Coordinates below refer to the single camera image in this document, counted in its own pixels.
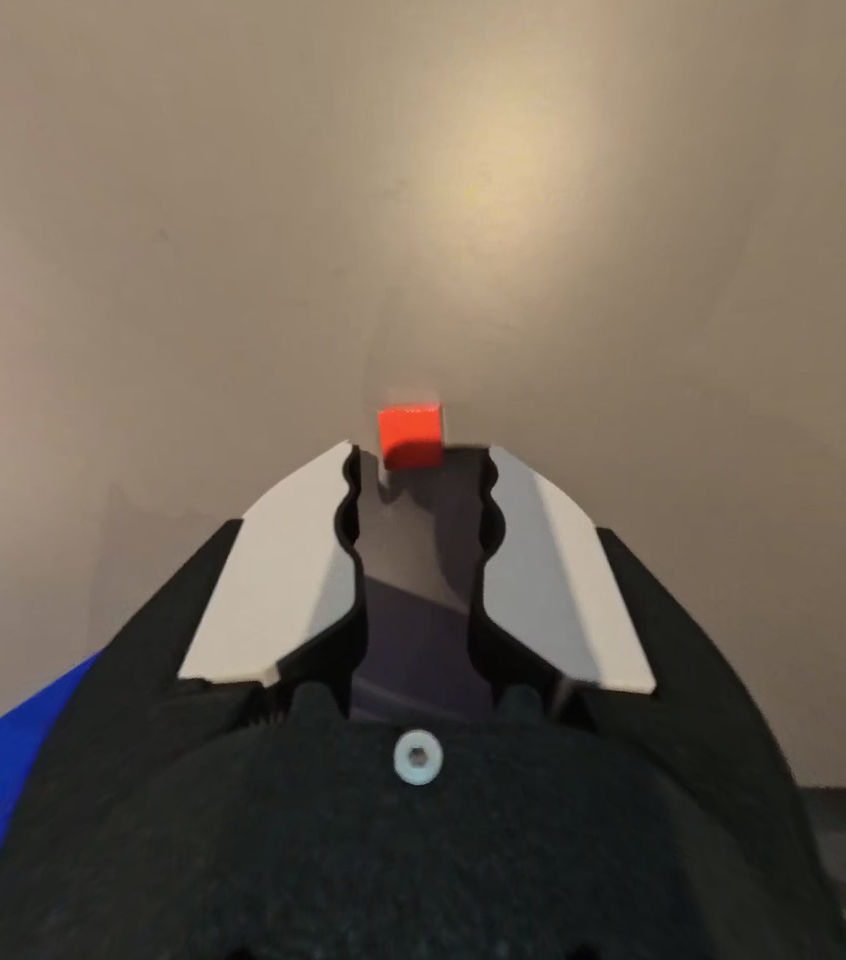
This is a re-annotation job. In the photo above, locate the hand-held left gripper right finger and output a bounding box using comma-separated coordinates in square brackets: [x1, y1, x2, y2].
[470, 444, 658, 696]

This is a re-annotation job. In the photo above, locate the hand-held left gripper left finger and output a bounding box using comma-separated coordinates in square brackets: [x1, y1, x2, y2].
[177, 439, 371, 687]

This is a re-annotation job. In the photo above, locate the red wooden cube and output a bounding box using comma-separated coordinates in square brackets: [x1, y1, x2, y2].
[378, 402, 444, 474]

